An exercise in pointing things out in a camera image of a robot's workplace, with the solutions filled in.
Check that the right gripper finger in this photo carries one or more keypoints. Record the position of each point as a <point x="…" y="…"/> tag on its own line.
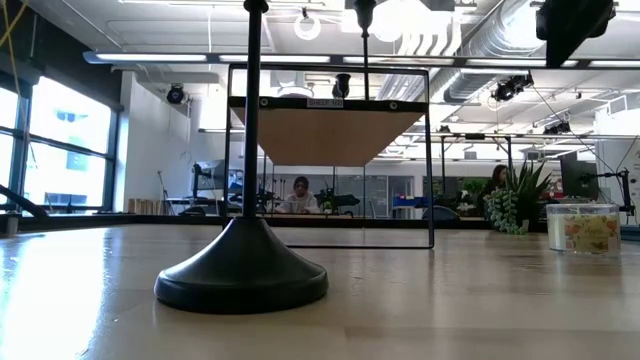
<point x="562" y="35"/>

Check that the yellow candle jar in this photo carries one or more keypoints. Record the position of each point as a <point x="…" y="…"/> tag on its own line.
<point x="582" y="232"/>

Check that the black metal candlestick holder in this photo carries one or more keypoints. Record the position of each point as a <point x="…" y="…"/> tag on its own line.
<point x="365" y="12"/>
<point x="240" y="270"/>
<point x="343" y="82"/>

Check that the background computer monitor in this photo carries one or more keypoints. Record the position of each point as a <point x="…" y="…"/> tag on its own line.
<point x="579" y="175"/>

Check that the person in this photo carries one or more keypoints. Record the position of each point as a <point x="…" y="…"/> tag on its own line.
<point x="300" y="200"/>
<point x="498" y="175"/>

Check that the artificial green potted plant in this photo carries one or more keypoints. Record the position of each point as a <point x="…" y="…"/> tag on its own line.
<point x="525" y="192"/>

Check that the round green topiary plant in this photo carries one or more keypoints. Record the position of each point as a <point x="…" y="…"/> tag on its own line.
<point x="474" y="186"/>

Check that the background office chair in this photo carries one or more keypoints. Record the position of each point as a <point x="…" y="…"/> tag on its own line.
<point x="439" y="214"/>

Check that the blue storage bins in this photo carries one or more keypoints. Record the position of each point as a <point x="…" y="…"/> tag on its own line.
<point x="410" y="201"/>

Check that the round black ceiling speaker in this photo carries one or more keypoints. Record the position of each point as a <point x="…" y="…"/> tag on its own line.
<point x="175" y="94"/>

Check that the overhead light bar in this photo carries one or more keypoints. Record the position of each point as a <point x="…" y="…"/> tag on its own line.
<point x="150" y="57"/>

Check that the wooden blocks row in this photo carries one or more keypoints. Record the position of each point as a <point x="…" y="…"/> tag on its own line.
<point x="142" y="206"/>

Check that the black hanging camera cluster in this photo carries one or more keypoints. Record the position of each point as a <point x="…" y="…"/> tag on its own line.
<point x="510" y="89"/>

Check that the silver ventilation duct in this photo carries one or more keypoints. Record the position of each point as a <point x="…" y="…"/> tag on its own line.
<point x="480" y="45"/>

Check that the wooden shelf black metal frame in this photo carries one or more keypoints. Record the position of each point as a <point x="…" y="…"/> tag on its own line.
<point x="325" y="135"/>

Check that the black table frame rails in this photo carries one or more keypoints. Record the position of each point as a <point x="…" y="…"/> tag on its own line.
<point x="100" y="220"/>

